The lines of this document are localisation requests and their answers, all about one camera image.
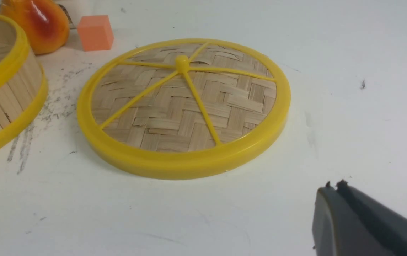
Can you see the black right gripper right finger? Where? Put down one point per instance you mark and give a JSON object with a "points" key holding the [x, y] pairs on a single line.
{"points": [[387, 227]]}

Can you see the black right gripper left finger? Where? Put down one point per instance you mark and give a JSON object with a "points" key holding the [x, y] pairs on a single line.
{"points": [[337, 229]]}

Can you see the yellow woven bamboo steamer lid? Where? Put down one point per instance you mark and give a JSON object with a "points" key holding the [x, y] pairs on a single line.
{"points": [[184, 109]]}

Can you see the bamboo steamer basket yellow rims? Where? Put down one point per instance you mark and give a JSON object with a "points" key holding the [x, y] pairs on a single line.
{"points": [[23, 85]]}

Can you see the orange foam cube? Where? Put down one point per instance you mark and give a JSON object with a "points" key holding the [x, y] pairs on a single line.
{"points": [[95, 33]]}

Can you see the orange toy pear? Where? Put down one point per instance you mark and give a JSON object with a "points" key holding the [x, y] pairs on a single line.
{"points": [[44, 22]]}

